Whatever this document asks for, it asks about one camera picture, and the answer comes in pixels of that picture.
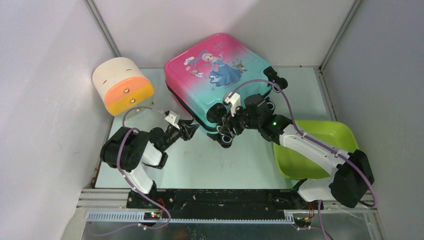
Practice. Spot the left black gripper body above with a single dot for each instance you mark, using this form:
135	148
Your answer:
172	134

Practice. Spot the pink teal cartoon suitcase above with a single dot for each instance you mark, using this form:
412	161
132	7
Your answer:
201	77

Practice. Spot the lime green plastic tray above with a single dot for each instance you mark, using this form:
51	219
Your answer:
302	160

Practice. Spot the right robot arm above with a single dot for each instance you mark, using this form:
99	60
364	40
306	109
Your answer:
349	173

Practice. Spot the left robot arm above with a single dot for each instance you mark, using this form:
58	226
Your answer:
130	149

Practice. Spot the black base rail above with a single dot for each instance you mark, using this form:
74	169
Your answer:
230	204

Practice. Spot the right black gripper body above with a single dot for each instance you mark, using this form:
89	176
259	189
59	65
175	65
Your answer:
240	121

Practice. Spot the grey cable duct strip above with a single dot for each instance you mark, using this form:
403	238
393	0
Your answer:
142	217

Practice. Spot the cream orange cylindrical container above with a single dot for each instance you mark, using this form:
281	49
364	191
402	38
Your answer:
121	85

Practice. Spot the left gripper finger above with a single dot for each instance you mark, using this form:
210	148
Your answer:
188	133
189	124

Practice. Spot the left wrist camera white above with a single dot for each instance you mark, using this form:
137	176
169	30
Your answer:
172	118

